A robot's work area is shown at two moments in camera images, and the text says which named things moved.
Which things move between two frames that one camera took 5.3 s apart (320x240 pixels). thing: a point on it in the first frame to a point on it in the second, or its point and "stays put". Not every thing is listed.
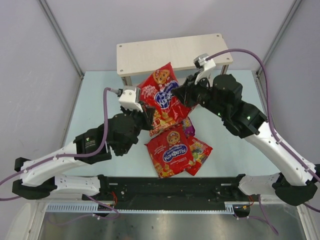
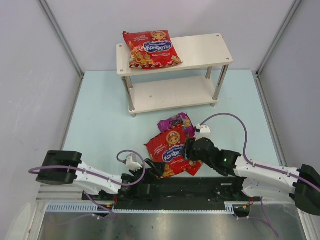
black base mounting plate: (170, 193) stays put
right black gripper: (188, 90) to (190, 150)
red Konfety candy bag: (156, 91) to (151, 49)
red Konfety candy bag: (170, 152) stays put
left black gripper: (145, 116) to (152, 169)
